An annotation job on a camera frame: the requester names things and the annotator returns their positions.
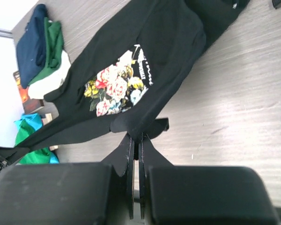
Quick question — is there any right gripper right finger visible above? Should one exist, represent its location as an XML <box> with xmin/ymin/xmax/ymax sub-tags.
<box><xmin>139</xmin><ymin>137</ymin><xmax>280</xmax><ymax>225</ymax></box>

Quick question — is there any navy blue folded shirt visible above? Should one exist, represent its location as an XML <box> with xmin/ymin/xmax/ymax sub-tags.
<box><xmin>16</xmin><ymin>4</ymin><xmax>48</xmax><ymax>88</ymax></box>

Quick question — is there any bright green crumpled shirt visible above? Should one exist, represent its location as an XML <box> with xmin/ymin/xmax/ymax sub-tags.
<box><xmin>14</xmin><ymin>119</ymin><xmax>53</xmax><ymax>165</ymax></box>

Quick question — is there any turquoise shirt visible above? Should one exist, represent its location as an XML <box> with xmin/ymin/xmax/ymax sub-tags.
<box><xmin>14</xmin><ymin>113</ymin><xmax>59</xmax><ymax>165</ymax></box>

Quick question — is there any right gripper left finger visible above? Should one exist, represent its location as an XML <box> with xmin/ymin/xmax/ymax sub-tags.
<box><xmin>0</xmin><ymin>135</ymin><xmax>134</xmax><ymax>225</ymax></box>

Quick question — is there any dark green folded shirt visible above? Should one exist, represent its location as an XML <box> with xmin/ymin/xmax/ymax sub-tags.
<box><xmin>29</xmin><ymin>17</ymin><xmax>64</xmax><ymax>85</ymax></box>

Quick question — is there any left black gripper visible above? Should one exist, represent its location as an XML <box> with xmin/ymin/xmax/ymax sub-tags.
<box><xmin>0</xmin><ymin>147</ymin><xmax>30</xmax><ymax>172</ymax></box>

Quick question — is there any white folded shirt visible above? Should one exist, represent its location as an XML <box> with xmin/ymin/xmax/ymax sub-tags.
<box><xmin>28</xmin><ymin>50</ymin><xmax>71</xmax><ymax>99</ymax></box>

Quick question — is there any black t shirt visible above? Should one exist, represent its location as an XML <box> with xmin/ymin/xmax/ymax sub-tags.
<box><xmin>18</xmin><ymin>0</ymin><xmax>248</xmax><ymax>150</ymax></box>

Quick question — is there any brown picture book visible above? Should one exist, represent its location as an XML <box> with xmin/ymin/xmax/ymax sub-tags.
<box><xmin>13</xmin><ymin>71</ymin><xmax>44</xmax><ymax>114</ymax></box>

